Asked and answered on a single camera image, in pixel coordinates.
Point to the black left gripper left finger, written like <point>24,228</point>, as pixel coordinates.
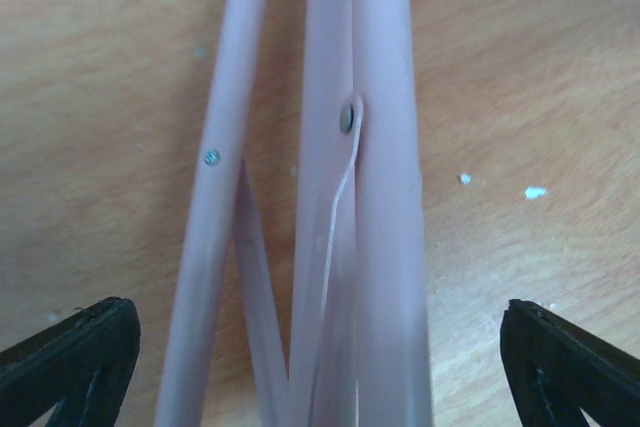
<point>78,370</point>

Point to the pink music stand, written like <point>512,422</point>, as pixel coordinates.
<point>358,350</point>

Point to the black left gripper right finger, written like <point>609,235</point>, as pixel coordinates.
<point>561,375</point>

